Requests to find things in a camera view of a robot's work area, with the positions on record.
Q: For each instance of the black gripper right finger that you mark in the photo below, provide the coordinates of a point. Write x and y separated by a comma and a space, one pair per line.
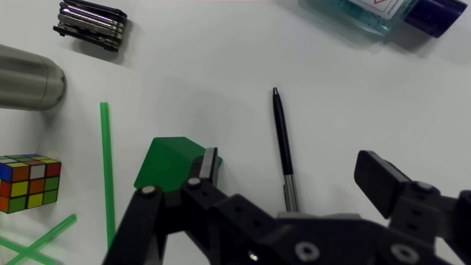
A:
415, 210

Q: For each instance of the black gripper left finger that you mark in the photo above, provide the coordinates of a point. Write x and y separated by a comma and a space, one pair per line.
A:
153, 216

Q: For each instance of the black pen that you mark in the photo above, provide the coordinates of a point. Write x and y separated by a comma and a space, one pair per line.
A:
284, 153

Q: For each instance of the green block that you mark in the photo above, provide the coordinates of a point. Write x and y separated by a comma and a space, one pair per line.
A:
172, 163

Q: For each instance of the green straw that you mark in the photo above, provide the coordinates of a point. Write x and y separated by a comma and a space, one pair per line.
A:
108, 172

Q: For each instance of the rubiks cube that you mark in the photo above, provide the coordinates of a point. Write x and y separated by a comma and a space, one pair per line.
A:
28, 182

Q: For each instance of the black folding multi-tool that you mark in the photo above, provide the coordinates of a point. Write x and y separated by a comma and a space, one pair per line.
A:
97, 24

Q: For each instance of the stainless steel water bottle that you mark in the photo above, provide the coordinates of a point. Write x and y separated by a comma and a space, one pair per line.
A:
30, 82

